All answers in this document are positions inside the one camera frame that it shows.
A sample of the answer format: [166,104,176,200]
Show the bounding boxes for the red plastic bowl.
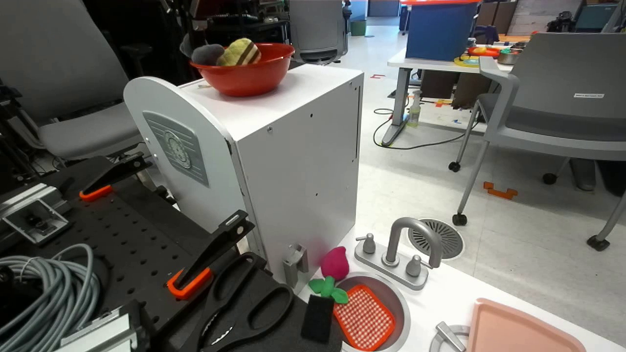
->
[194,43,295,98]

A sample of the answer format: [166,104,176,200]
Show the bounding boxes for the grey bear plush toy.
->
[192,43,225,65]

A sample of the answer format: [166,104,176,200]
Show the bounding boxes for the white toy fridge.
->
[123,65,364,286]

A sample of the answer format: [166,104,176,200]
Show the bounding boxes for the pink radish plush toy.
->
[309,247,350,305]

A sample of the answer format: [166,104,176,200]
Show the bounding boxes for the silver toy sink basin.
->
[339,274,411,352]

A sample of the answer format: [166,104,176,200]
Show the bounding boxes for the grey toy faucet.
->
[354,217,442,292]

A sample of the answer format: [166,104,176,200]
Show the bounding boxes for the white toy kitchen counter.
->
[295,223,626,352]

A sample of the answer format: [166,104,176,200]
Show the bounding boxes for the black scissors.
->
[186,254,294,352]

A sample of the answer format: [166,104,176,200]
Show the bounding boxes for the orange mesh sponge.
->
[333,284,395,352]

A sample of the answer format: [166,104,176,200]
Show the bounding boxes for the blue bin orange lid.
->
[403,0,477,61]

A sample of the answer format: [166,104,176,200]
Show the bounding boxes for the white office desk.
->
[380,43,524,149]

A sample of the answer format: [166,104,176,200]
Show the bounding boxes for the pink cutting board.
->
[468,299,587,352]

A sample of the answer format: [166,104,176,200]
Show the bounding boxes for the grey office chair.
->
[448,32,626,225]

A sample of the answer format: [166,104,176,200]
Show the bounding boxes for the grey chair near robot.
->
[0,0,141,161]

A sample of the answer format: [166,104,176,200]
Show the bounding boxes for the black floor cable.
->
[370,106,472,153]

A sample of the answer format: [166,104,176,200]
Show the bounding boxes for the orange handled black clamp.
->
[166,209,254,301]

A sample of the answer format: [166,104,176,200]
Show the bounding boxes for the grey coiled cable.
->
[0,243,102,352]

